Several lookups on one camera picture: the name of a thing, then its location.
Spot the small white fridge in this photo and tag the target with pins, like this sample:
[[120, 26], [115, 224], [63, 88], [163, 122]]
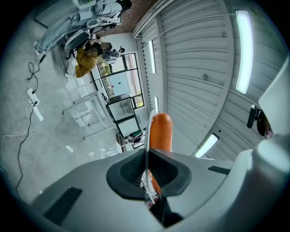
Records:
[[121, 108]]

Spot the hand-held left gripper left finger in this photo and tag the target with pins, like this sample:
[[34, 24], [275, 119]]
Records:
[[95, 204]]

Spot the white plate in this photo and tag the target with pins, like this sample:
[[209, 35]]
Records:
[[148, 131]]

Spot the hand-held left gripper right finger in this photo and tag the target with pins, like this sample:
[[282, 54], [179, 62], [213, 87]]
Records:
[[199, 176]]

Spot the long ceiling light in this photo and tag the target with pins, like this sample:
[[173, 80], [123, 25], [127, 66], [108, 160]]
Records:
[[152, 56], [244, 52], [156, 104], [206, 146]]

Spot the orange carrot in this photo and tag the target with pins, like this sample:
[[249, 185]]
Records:
[[161, 131]]

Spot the black head-mounted camera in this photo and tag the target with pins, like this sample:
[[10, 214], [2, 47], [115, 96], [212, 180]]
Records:
[[251, 117]]

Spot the black framed window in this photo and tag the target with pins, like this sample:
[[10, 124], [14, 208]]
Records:
[[117, 79]]

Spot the white table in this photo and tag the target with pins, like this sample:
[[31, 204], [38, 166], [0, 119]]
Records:
[[99, 106]]

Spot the person's face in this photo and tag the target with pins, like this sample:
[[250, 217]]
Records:
[[268, 131]]

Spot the white power strip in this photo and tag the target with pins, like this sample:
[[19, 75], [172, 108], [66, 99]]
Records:
[[32, 96], [37, 112]]

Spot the small ceiling sensor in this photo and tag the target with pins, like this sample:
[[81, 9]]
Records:
[[205, 77]]

